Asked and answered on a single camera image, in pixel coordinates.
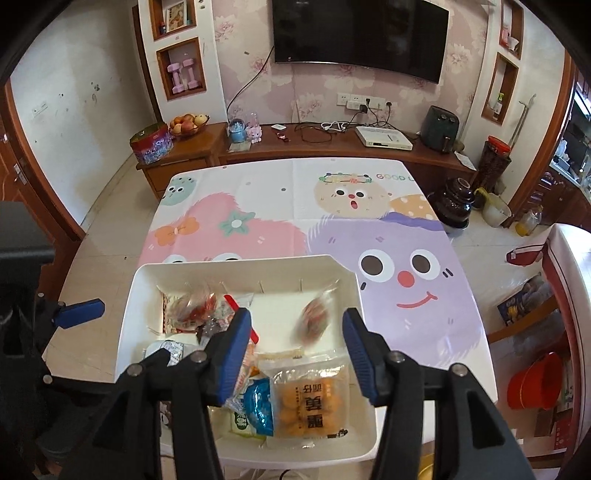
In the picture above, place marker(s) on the printed cartoon tablecloth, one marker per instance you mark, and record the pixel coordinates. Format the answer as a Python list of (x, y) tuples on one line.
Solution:
[(300, 194)]

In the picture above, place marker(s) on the dark container with red lid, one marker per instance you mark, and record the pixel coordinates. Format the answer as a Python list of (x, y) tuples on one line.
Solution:
[(494, 164)]

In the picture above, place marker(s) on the clear pack of orange cakes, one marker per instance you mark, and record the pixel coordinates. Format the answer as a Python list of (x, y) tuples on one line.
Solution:
[(309, 401)]

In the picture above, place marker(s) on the brown wooden door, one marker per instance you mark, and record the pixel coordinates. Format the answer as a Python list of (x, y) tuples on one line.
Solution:
[(32, 161)]

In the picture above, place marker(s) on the black wall television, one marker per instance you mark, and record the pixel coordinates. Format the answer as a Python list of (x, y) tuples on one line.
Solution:
[(360, 34)]

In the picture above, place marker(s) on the pink toy figure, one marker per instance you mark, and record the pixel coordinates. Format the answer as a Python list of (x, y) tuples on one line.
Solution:
[(254, 132)]

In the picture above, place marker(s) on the blue cardboard box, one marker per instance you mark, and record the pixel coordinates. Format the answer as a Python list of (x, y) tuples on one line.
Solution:
[(524, 302)]

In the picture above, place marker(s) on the dark air fryer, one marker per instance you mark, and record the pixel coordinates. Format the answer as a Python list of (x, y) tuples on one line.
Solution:
[(441, 129)]

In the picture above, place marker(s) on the wooden television cabinet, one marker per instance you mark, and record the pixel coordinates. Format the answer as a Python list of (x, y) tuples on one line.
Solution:
[(314, 150)]

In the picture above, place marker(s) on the white bucket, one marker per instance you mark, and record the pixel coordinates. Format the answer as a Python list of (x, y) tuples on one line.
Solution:
[(497, 212)]

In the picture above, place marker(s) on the small rice roll packet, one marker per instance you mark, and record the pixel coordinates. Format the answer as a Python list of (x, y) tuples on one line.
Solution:
[(316, 318)]

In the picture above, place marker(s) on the yellow oil bottle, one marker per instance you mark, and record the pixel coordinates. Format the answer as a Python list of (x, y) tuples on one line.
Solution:
[(527, 222)]

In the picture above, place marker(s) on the grey white snack packet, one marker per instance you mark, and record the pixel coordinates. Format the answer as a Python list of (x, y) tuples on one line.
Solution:
[(168, 353)]

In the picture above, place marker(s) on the blue snack packet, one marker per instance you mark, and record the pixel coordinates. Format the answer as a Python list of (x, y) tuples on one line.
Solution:
[(258, 406)]

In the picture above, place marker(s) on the picture frame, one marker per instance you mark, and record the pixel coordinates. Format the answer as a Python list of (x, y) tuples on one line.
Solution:
[(176, 17)]

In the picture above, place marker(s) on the white plastic tray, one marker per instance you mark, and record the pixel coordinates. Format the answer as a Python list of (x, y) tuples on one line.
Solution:
[(277, 279)]

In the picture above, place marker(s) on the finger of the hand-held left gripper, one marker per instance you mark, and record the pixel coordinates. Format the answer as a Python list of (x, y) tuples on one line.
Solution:
[(81, 313), (78, 384)]

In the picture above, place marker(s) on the white wall sockets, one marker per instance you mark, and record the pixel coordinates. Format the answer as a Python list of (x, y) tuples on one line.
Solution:
[(364, 101)]

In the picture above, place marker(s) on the white set-top box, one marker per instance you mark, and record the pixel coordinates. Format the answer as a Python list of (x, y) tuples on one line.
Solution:
[(383, 138)]

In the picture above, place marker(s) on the red blue tin box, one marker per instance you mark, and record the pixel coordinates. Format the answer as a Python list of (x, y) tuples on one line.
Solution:
[(151, 145)]

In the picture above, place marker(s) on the dark ceramic jar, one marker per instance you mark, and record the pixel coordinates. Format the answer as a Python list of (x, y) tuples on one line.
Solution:
[(455, 203)]

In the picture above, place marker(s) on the nut bar clear packet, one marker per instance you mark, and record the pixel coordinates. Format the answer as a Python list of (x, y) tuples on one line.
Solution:
[(189, 309)]

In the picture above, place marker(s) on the blue snow globe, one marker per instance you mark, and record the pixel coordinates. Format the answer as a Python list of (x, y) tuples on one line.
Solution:
[(237, 132)]

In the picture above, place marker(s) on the bowl of fruit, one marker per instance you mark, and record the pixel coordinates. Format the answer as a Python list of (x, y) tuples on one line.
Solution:
[(187, 124)]

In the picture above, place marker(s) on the red bucket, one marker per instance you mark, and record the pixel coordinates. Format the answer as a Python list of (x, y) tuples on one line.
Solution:
[(535, 383)]

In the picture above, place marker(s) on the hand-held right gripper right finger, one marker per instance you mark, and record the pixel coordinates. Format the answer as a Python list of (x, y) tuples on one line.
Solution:
[(362, 360)]

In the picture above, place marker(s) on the dark cake packet red end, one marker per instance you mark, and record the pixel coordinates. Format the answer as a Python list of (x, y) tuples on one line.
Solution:
[(207, 330)]

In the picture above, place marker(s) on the green white snack packet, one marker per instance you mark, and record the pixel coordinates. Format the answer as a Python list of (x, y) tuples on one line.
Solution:
[(240, 422)]

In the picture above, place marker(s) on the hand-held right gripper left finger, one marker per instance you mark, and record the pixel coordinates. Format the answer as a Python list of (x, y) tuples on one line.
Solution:
[(233, 355)]

